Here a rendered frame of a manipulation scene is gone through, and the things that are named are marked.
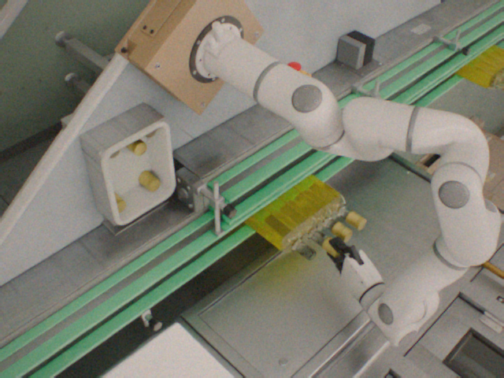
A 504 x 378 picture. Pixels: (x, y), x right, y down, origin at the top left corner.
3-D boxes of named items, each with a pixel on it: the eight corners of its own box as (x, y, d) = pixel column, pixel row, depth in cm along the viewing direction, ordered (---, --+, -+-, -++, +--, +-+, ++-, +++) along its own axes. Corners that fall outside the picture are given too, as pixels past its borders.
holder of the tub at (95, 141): (100, 223, 135) (118, 241, 131) (78, 135, 116) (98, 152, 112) (156, 189, 144) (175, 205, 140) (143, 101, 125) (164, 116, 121)
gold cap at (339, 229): (331, 235, 145) (343, 245, 143) (331, 227, 142) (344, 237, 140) (339, 227, 146) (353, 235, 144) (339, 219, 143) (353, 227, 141)
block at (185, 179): (176, 200, 141) (193, 215, 138) (172, 172, 135) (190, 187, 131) (187, 193, 143) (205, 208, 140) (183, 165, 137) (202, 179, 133)
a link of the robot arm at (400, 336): (420, 309, 112) (450, 298, 117) (388, 273, 119) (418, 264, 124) (390, 353, 121) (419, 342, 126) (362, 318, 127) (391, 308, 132)
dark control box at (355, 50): (335, 59, 173) (356, 70, 169) (338, 37, 168) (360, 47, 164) (351, 50, 178) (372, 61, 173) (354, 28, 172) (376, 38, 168)
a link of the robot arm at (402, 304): (453, 231, 112) (407, 294, 126) (411, 242, 106) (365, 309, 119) (481, 263, 108) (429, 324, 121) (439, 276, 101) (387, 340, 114)
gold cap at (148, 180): (152, 171, 136) (163, 180, 134) (146, 183, 137) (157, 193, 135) (142, 169, 133) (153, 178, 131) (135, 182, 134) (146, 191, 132)
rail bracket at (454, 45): (431, 42, 187) (465, 57, 181) (435, 22, 182) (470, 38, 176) (436, 38, 189) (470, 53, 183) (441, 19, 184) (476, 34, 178)
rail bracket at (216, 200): (194, 220, 139) (228, 249, 133) (190, 169, 127) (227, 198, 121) (203, 214, 141) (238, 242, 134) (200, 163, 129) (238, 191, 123)
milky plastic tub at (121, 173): (97, 209, 131) (118, 230, 127) (79, 135, 116) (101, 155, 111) (155, 175, 140) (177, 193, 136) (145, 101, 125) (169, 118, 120)
